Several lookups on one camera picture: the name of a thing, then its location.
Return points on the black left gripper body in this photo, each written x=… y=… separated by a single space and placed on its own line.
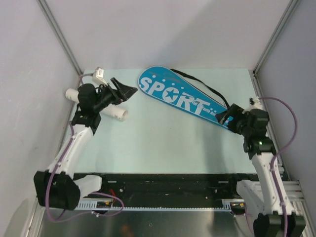
x=114 y=97

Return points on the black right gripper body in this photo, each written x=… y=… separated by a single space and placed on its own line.
x=238 y=123

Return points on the white cardboard shuttlecock tube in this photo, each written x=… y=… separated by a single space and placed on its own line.
x=113 y=111

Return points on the blue sport racket bag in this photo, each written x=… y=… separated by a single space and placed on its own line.
x=169 y=87

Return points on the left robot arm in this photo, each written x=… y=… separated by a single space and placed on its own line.
x=56 y=187

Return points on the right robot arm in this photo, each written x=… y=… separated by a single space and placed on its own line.
x=266 y=200

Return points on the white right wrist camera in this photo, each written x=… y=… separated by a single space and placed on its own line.
x=255 y=103

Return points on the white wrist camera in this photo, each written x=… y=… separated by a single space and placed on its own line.
x=98 y=76
x=255 y=103

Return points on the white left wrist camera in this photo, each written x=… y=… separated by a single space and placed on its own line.
x=98 y=76

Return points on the aluminium frame post right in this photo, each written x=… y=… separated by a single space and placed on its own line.
x=284 y=20

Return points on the aluminium frame post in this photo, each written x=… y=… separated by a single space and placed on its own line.
x=59 y=34
x=284 y=20

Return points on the white slotted cable duct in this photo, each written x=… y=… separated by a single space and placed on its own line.
x=92 y=204

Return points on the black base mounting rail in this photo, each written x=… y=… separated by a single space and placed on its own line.
x=149 y=188

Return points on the aluminium frame post left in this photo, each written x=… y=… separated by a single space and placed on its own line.
x=59 y=34

